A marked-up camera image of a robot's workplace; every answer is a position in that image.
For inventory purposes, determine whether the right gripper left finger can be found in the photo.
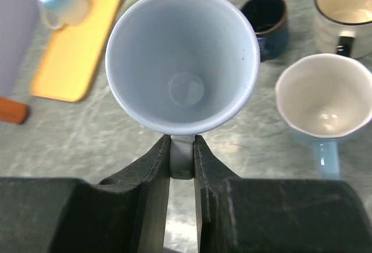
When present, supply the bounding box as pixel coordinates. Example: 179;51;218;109
1;136;170;252

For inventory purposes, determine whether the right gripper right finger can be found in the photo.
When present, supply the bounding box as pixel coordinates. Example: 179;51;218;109
194;136;371;252

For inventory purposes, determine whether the light blue faceted mug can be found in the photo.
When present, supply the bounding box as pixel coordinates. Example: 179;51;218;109
275;54;371;180

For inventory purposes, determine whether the small grey speckled mug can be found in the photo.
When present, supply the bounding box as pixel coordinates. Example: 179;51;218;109
105;0;260;180

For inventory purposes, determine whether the dark blue mug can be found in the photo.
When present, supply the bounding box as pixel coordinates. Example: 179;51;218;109
241;0;289;62

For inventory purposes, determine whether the white blue mug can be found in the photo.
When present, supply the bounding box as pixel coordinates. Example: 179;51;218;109
37;0;91;30

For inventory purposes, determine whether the cream beige mug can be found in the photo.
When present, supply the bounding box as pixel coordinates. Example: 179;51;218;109
314;0;371;59

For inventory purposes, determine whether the orange bottle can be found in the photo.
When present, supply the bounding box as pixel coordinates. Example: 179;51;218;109
0;97;30;124

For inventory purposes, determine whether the yellow tray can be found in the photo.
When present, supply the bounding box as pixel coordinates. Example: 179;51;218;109
30;0;121;102

